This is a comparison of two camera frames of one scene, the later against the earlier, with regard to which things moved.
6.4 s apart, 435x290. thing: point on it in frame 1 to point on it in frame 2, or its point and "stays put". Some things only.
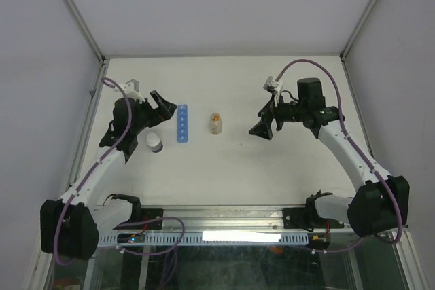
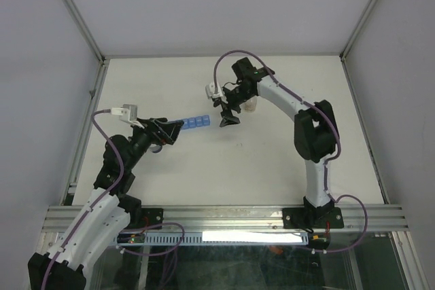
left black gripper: [164, 112] to [168, 130]
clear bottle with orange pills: [215, 124] to [249, 106]
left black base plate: [147, 214] stays put
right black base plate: [304, 218] stays put
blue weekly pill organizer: [182, 123] to [196, 122]
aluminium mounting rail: [233, 221] stays put
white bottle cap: [153, 141] stays put
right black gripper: [270, 110] to [228, 117]
